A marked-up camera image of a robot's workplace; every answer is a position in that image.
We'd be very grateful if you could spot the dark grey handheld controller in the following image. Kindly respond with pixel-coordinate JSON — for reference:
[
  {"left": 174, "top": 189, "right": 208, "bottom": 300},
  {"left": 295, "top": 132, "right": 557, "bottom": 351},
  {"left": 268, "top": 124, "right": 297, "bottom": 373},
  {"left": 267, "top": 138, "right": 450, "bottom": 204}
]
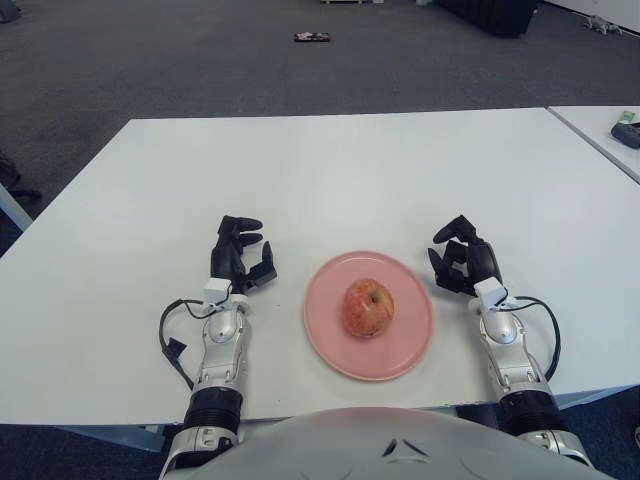
[{"left": 610, "top": 122, "right": 640, "bottom": 150}]

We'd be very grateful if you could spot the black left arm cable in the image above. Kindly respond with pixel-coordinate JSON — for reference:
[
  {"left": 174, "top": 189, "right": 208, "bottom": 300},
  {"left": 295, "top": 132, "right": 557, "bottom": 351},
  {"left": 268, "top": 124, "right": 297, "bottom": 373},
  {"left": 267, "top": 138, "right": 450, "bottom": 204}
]
[{"left": 158, "top": 298, "right": 214, "bottom": 391}]

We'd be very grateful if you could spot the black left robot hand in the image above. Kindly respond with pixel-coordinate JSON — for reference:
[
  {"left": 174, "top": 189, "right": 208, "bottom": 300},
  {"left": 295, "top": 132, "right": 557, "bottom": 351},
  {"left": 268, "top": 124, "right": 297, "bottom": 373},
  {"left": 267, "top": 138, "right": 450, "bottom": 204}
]
[{"left": 209, "top": 214, "right": 279, "bottom": 294}]

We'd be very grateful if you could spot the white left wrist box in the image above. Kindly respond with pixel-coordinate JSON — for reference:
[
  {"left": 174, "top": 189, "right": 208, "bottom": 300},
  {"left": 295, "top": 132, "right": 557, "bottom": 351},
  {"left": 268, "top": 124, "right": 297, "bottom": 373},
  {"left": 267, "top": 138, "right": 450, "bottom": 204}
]
[{"left": 202, "top": 278, "right": 233, "bottom": 306}]

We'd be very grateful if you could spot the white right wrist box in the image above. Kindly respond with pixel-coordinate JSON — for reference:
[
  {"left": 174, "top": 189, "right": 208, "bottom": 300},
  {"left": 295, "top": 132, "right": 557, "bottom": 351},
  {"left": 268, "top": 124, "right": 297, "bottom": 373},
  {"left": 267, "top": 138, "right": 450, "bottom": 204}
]
[{"left": 473, "top": 279, "right": 519, "bottom": 311}]

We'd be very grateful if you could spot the white table leg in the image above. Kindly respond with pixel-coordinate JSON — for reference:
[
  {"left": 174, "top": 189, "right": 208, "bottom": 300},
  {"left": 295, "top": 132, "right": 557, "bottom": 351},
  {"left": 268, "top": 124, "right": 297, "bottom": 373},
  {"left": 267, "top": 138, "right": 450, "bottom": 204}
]
[{"left": 0, "top": 179, "right": 35, "bottom": 234}]

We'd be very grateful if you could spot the red yellow apple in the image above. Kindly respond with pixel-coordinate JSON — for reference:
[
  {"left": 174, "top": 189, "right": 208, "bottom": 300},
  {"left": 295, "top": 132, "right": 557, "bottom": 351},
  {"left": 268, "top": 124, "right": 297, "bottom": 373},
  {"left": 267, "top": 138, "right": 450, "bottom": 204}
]
[{"left": 342, "top": 278, "right": 395, "bottom": 340}]

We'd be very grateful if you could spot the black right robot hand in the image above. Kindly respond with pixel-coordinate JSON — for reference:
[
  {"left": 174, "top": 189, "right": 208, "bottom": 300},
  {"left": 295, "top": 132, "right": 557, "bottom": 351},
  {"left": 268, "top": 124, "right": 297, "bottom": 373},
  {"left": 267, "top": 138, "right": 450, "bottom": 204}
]
[{"left": 426, "top": 214, "right": 504, "bottom": 297}]

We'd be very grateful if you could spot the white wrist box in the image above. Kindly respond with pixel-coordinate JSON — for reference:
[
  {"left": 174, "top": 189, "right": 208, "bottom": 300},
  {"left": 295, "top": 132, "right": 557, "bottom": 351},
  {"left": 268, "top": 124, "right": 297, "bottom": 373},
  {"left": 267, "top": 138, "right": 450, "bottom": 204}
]
[
  {"left": 202, "top": 278, "right": 233, "bottom": 306},
  {"left": 473, "top": 279, "right": 519, "bottom": 311}
]

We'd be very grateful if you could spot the black furniture block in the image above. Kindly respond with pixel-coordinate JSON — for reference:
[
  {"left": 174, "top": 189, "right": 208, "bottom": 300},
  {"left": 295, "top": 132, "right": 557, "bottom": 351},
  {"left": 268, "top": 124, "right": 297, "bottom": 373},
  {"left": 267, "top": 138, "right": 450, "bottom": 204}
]
[{"left": 432, "top": 0, "right": 541, "bottom": 39}]

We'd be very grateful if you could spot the silver robot torso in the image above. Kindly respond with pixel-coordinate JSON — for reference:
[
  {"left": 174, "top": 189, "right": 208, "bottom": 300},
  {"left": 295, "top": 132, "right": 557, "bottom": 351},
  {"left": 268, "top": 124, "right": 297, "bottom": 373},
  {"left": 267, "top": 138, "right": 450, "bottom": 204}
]
[{"left": 157, "top": 405, "right": 604, "bottom": 480}]

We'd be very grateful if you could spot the white table frame beam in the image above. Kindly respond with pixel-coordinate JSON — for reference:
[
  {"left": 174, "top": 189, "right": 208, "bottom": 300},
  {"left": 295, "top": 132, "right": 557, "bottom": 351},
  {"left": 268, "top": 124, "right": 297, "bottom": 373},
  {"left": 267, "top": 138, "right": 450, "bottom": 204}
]
[{"left": 64, "top": 424, "right": 166, "bottom": 454}]

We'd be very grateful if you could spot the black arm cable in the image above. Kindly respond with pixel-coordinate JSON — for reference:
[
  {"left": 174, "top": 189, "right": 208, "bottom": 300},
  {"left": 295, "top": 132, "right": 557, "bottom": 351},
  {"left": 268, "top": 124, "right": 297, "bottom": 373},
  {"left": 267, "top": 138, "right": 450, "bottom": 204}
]
[
  {"left": 158, "top": 298, "right": 214, "bottom": 391},
  {"left": 499, "top": 295, "right": 562, "bottom": 384}
]

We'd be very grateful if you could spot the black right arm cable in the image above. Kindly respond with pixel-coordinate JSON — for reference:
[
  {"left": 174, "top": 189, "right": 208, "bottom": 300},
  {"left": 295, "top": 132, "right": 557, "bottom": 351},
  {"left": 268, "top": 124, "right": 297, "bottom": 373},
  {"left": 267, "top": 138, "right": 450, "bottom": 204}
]
[{"left": 499, "top": 295, "right": 562, "bottom": 384}]

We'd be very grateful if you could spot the pink round plate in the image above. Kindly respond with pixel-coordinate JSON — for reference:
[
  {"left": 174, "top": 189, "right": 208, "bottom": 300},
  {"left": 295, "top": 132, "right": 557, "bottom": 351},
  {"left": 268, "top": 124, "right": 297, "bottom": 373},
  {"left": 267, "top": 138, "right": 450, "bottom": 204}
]
[{"left": 303, "top": 250, "right": 434, "bottom": 382}]

